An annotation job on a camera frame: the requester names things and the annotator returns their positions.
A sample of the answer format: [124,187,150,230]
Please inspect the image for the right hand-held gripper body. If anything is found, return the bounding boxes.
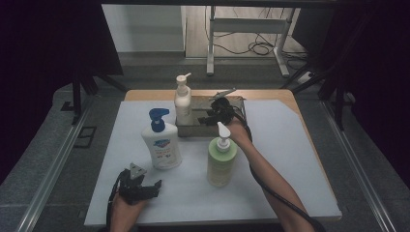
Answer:
[206,88,242,127]

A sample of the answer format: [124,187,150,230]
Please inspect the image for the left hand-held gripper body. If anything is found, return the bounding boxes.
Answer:
[116,161,155,206]

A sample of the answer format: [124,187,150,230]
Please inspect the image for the grey metal mesh basket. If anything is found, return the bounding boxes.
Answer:
[174,95,249,138]

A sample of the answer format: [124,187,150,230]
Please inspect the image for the cream bottle with orange label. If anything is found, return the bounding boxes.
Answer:
[173,72,193,127]

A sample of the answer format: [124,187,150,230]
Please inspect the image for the white bottle with blue pump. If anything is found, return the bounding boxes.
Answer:
[140,107,183,171]

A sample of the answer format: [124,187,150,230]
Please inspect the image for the green bottle with white pump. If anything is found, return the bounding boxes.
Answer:
[206,121,239,189]

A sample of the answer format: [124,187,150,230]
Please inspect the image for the person's left hand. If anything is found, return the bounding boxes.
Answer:
[110,192,149,226]

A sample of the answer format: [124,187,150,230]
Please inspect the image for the person's right hand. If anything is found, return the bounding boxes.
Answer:
[224,116,253,147]

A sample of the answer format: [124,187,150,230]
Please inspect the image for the white table mat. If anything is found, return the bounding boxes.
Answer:
[83,99,343,227]

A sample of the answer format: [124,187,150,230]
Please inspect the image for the white power strip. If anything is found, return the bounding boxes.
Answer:
[296,71,315,86]

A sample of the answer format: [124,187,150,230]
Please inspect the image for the white cabinet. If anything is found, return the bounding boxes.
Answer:
[102,4,188,54]

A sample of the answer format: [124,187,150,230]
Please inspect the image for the black metal stand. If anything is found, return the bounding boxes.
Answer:
[60,62,130,126]
[279,13,357,131]

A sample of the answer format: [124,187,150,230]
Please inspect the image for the dark curtain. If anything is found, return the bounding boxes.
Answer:
[0,0,125,186]
[291,0,410,182]

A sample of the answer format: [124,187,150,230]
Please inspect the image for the black cables on floor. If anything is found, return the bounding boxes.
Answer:
[212,6,311,71]

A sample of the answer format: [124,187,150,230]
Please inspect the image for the aluminium rail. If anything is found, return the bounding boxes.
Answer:
[319,99,398,232]
[15,96,95,232]

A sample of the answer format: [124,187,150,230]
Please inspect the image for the white metal desk frame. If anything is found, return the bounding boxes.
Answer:
[205,5,296,78]

